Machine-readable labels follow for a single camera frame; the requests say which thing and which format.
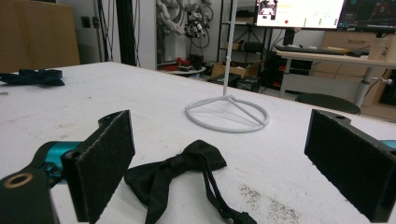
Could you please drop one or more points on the round white table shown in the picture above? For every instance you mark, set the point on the round white table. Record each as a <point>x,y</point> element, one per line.
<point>186,71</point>

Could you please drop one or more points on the black keyboard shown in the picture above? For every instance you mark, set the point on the black keyboard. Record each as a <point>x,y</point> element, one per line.
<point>311,49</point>

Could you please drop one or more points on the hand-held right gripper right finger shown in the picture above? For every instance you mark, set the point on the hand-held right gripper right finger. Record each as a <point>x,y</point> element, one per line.
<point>348,161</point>

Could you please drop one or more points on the black round stool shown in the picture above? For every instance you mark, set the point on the black round stool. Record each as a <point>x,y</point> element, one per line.
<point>327,102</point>

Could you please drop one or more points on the navy bow tie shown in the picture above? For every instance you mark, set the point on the navy bow tie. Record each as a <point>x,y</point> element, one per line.
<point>37,77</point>

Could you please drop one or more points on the dark computer monitor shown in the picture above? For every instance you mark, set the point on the dark computer monitor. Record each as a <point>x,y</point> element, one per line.
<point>370,14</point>

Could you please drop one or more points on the black metal shelf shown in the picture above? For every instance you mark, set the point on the black metal shelf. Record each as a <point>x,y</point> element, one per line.
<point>249,25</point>

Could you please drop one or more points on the open cardboard box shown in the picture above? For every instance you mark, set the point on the open cardboard box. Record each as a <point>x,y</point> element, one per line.
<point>239,71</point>

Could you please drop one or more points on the brown wooden panel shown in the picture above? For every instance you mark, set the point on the brown wooden panel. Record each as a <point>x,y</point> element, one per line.
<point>37,34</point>

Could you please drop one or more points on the white table mat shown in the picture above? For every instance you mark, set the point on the white table mat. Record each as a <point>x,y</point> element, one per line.
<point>155,93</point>

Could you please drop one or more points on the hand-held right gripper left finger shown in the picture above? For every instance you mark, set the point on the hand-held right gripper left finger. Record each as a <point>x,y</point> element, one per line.
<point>99,161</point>

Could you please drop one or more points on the wooden office desk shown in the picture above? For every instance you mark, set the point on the wooden office desk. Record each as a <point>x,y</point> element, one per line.
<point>327,58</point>

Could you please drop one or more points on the black metal frame post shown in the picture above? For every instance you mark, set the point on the black metal frame post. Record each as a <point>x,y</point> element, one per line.
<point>126,31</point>

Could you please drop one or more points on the bright computer monitor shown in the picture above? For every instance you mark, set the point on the bright computer monitor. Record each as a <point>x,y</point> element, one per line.
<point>305,14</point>

